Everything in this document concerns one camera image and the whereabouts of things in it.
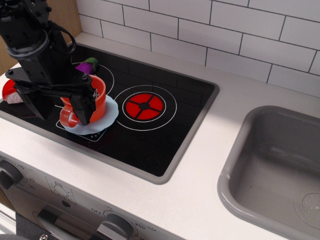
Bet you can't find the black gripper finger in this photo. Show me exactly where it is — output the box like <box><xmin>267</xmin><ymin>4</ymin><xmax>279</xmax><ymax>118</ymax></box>
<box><xmin>17</xmin><ymin>90</ymin><xmax>54</xmax><ymax>120</ymax></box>
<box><xmin>69</xmin><ymin>91</ymin><xmax>96</xmax><ymax>125</ymax></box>

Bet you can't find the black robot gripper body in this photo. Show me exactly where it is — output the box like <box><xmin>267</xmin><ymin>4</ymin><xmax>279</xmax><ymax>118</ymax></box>
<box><xmin>6</xmin><ymin>51</ymin><xmax>92</xmax><ymax>98</ymax></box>

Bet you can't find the red plastic cup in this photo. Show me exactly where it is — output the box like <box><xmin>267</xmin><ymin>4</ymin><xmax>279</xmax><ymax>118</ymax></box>
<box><xmin>59</xmin><ymin>75</ymin><xmax>106</xmax><ymax>128</ymax></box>

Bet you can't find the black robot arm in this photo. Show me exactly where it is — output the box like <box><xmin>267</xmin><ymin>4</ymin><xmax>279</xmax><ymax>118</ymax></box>
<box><xmin>0</xmin><ymin>0</ymin><xmax>97</xmax><ymax>125</ymax></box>

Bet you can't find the light blue toy plate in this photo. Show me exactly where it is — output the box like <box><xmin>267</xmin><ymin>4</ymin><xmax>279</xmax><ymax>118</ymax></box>
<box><xmin>63</xmin><ymin>95</ymin><xmax>119</xmax><ymax>135</ymax></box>

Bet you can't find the red and white toy sushi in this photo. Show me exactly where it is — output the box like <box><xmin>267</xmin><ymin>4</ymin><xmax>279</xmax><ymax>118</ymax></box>
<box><xmin>2</xmin><ymin>79</ymin><xmax>23</xmax><ymax>104</ymax></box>

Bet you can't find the purple toy eggplant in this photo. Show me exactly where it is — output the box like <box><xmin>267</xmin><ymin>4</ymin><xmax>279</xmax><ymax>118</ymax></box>
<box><xmin>75</xmin><ymin>57</ymin><xmax>99</xmax><ymax>75</ymax></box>

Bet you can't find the black toy stovetop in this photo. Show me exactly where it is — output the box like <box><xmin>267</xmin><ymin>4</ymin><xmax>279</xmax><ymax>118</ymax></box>
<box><xmin>0</xmin><ymin>45</ymin><xmax>219</xmax><ymax>185</ymax></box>

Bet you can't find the grey left oven knob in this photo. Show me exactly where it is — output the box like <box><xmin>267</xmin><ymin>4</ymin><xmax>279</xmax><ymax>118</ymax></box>
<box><xmin>0</xmin><ymin>160</ymin><xmax>23</xmax><ymax>190</ymax></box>

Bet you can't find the grey oven knob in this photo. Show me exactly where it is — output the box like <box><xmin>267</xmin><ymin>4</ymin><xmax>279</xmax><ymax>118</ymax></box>
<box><xmin>0</xmin><ymin>160</ymin><xmax>23</xmax><ymax>190</ymax></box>
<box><xmin>97</xmin><ymin>213</ymin><xmax>134</xmax><ymax>240</ymax></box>

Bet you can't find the grey right oven knob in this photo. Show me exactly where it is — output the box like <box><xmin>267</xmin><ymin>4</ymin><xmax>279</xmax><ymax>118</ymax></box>
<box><xmin>97</xmin><ymin>213</ymin><xmax>134</xmax><ymax>240</ymax></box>

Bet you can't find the grey toy sink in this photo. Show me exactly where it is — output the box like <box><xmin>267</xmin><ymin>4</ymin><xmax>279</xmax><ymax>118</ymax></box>
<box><xmin>217</xmin><ymin>106</ymin><xmax>320</xmax><ymax>240</ymax></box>

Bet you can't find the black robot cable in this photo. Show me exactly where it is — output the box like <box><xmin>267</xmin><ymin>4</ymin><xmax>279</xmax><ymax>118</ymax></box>
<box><xmin>47</xmin><ymin>19</ymin><xmax>77</xmax><ymax>55</ymax></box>

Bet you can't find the grey oven door handle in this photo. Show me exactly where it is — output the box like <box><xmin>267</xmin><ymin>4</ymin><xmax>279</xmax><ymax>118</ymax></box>
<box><xmin>36</xmin><ymin>209</ymin><xmax>104</xmax><ymax>240</ymax></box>

